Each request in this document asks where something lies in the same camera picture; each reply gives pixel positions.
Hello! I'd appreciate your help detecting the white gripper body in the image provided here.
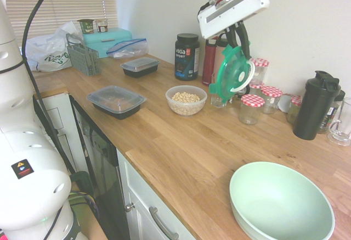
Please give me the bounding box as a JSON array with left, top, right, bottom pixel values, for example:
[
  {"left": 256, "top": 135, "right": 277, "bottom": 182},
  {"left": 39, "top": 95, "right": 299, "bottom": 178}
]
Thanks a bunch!
[{"left": 197, "top": 0, "right": 270, "bottom": 40}]

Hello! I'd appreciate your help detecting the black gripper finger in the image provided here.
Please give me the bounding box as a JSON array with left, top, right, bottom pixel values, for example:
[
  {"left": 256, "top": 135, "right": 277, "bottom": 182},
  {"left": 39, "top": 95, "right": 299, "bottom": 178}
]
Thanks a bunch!
[
  {"left": 226, "top": 25, "right": 242, "bottom": 49},
  {"left": 237, "top": 21, "right": 252, "bottom": 59}
]

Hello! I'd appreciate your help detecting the green round container lid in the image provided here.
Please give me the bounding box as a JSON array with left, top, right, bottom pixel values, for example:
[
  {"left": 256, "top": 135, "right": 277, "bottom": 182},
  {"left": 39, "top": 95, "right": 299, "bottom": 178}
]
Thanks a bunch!
[{"left": 208, "top": 44, "right": 256, "bottom": 108}]

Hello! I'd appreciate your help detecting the tall jar red checked lid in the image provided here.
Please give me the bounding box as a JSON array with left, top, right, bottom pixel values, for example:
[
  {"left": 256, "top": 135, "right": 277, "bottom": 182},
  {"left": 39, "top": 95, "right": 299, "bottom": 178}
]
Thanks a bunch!
[{"left": 251, "top": 58, "right": 270, "bottom": 86}]

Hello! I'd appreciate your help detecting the small jar red checked lid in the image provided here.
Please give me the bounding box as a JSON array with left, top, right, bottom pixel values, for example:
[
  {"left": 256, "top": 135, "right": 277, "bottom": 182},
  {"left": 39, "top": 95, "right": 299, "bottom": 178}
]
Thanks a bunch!
[{"left": 248, "top": 82, "right": 264, "bottom": 98}]

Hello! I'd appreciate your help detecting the labelled jar red checked lid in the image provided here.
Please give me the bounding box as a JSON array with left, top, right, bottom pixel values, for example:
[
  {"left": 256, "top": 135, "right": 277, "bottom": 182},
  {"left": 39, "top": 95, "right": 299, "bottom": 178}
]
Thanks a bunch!
[{"left": 259, "top": 85, "right": 283, "bottom": 115}]

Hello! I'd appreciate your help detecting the empty jar red checked lid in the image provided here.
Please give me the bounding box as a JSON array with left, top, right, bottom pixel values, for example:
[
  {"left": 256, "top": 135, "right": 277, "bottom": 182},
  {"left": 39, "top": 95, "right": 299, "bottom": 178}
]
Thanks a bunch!
[{"left": 239, "top": 93, "right": 266, "bottom": 126}]

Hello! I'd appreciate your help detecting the white round lid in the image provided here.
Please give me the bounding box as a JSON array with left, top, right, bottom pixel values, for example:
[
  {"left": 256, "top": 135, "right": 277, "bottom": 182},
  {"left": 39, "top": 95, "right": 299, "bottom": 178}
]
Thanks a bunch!
[{"left": 278, "top": 93, "right": 293, "bottom": 114}]

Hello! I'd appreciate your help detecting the clear food container with cereal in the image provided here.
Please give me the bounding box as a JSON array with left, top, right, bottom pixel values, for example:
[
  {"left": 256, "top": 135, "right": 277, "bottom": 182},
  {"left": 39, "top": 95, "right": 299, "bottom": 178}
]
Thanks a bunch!
[{"left": 165, "top": 85, "right": 208, "bottom": 116}]

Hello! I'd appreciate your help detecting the spice-filled jar red checked lid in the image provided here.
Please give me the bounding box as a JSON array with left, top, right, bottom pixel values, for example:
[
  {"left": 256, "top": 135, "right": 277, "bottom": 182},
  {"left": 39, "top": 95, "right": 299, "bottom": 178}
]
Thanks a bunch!
[{"left": 286, "top": 95, "right": 303, "bottom": 125}]

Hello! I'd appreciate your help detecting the narrow black takeaway container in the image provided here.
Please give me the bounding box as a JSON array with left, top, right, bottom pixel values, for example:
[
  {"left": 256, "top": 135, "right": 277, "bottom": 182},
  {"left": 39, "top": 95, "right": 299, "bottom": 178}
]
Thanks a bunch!
[{"left": 120, "top": 57, "right": 160, "bottom": 79}]

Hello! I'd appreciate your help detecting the wide black takeaway container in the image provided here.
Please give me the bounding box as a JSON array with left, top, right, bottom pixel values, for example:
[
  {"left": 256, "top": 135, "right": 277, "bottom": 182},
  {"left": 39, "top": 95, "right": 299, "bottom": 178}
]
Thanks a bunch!
[{"left": 86, "top": 85, "right": 148, "bottom": 120}]

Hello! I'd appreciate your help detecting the pink bottle with black cap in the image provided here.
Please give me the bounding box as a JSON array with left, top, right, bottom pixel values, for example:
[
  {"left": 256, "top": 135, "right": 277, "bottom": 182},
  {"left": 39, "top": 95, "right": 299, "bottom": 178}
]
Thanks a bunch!
[{"left": 213, "top": 32, "right": 230, "bottom": 75}]

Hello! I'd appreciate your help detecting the red water bottle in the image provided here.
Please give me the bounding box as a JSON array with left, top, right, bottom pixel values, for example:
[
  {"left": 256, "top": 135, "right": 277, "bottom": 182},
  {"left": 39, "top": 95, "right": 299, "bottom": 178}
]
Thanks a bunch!
[{"left": 202, "top": 37, "right": 219, "bottom": 87}]

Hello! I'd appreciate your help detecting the black Vega protein tub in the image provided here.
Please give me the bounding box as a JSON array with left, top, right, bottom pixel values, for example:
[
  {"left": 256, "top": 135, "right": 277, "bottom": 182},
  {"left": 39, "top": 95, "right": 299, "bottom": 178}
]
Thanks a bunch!
[{"left": 174, "top": 33, "right": 200, "bottom": 81}]

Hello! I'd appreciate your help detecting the clear drinking glass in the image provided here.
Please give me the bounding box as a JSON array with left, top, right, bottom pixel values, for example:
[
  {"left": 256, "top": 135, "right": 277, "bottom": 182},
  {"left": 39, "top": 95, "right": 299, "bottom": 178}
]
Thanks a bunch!
[{"left": 210, "top": 72, "right": 229, "bottom": 108}]

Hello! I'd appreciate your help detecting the black shaker bottle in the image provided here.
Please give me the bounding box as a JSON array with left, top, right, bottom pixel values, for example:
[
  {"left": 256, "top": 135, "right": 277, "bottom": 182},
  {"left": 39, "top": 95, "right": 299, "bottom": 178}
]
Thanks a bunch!
[{"left": 292, "top": 70, "right": 342, "bottom": 141}]

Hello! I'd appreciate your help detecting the clear zip-lock bag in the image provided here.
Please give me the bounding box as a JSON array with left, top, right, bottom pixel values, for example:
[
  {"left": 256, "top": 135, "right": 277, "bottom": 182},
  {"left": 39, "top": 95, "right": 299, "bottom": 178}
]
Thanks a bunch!
[{"left": 106, "top": 38, "right": 149, "bottom": 59}]

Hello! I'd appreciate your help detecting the spice jar with black cap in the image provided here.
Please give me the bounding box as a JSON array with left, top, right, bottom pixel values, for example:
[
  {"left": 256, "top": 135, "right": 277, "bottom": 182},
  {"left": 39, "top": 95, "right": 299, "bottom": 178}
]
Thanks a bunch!
[{"left": 318, "top": 90, "right": 346, "bottom": 135}]

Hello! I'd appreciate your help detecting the teal bread box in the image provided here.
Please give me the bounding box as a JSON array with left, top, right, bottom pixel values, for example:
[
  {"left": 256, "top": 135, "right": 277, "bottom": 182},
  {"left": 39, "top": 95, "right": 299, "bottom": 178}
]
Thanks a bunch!
[{"left": 82, "top": 27, "right": 133, "bottom": 59}]

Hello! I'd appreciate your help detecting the clear glass mug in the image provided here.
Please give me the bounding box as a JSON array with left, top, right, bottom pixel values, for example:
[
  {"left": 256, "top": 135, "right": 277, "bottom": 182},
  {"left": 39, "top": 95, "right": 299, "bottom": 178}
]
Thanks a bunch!
[{"left": 327, "top": 97, "right": 351, "bottom": 147}]

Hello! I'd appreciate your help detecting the brown yoghurt cup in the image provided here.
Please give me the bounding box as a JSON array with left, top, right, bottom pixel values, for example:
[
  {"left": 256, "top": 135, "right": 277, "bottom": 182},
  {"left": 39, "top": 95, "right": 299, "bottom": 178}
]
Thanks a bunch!
[{"left": 94, "top": 19, "right": 109, "bottom": 34}]

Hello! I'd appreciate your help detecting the green yoghurt cup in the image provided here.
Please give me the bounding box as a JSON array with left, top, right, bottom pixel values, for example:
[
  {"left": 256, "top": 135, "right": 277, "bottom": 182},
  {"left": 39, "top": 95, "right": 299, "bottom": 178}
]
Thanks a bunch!
[{"left": 77, "top": 19, "right": 95, "bottom": 35}]

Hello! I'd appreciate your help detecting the grey plastic cutlery basket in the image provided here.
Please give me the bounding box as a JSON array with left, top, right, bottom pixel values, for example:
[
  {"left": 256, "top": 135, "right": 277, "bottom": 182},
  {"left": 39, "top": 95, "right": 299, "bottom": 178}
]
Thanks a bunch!
[{"left": 65, "top": 33, "right": 103, "bottom": 77}]

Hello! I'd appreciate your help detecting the large pale green bowl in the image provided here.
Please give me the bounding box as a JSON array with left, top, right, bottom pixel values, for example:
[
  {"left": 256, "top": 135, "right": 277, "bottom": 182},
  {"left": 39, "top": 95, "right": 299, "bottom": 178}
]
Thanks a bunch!
[{"left": 229, "top": 161, "right": 336, "bottom": 240}]

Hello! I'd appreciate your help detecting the white cabinet drawer front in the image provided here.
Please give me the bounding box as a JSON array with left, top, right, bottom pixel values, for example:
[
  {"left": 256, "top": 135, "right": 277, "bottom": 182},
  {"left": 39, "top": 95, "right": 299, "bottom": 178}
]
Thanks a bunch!
[{"left": 116, "top": 149, "right": 198, "bottom": 240}]

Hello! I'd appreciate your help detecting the black dishwasher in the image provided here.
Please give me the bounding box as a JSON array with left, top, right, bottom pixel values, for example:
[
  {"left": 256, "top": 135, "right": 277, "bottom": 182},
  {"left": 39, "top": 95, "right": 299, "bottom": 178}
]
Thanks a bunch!
[{"left": 68, "top": 94, "right": 131, "bottom": 240}]

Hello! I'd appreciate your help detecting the white plastic shopping bag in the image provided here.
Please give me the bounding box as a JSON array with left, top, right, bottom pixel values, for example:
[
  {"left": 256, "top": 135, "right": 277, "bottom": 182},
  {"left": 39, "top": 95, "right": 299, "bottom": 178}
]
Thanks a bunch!
[{"left": 26, "top": 21, "right": 84, "bottom": 73}]

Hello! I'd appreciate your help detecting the white panelled cabinet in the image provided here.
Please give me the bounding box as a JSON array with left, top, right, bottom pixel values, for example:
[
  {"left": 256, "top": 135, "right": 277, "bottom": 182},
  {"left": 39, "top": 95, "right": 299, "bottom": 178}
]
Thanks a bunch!
[{"left": 32, "top": 93, "right": 91, "bottom": 175}]

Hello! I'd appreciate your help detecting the dark green box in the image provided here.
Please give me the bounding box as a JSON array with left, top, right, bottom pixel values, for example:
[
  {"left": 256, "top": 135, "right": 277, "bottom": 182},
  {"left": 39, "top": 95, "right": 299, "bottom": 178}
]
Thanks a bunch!
[{"left": 68, "top": 170, "right": 95, "bottom": 198}]

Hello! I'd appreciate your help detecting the silver bar drawer handle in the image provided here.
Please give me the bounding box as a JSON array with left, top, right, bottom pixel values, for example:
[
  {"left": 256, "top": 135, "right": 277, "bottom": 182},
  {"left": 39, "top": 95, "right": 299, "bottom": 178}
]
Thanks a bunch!
[{"left": 149, "top": 206, "right": 179, "bottom": 240}]

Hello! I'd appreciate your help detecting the black camera tripod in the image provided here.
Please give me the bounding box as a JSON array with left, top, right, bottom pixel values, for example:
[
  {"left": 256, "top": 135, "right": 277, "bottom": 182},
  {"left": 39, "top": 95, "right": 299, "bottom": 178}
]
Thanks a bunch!
[{"left": 32, "top": 96, "right": 77, "bottom": 175}]

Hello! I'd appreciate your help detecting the black camera cable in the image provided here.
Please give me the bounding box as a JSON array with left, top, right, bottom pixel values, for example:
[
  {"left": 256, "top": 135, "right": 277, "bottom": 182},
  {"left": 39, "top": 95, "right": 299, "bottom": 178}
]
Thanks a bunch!
[{"left": 21, "top": 0, "right": 265, "bottom": 240}]

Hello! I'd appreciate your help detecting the multicoloured wire bundle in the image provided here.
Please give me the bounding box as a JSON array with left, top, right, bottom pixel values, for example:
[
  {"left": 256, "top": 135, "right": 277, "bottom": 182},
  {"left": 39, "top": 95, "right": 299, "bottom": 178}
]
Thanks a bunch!
[{"left": 68, "top": 192, "right": 99, "bottom": 219}]

